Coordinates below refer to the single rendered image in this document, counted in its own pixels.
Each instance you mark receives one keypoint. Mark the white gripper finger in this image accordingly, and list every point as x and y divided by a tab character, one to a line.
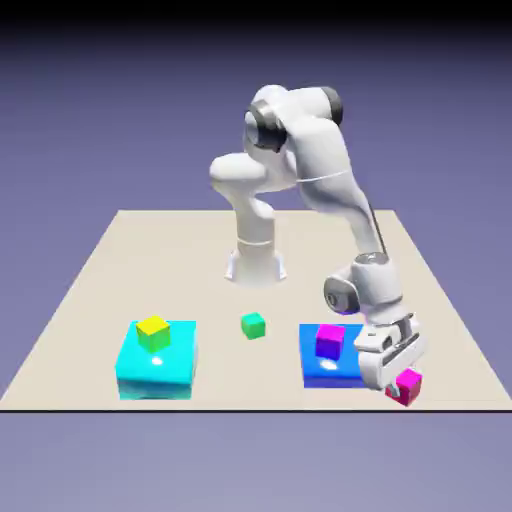
393	388

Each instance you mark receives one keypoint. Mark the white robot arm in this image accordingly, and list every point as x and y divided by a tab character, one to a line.
320	160

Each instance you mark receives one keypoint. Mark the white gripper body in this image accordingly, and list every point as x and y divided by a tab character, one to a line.
380	366

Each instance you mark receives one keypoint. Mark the small yellow cube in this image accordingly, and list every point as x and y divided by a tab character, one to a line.
153	332

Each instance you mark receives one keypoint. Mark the small green cube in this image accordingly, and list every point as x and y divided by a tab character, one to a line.
253	326

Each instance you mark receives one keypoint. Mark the large cyan box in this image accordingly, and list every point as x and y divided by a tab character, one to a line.
156	368

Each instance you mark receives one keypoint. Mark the small magenta cube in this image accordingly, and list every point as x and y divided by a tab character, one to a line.
330	340

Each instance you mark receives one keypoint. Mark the small pink cube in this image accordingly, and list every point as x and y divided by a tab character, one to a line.
408	386

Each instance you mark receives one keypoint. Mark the large blue box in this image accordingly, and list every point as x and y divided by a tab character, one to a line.
332	372

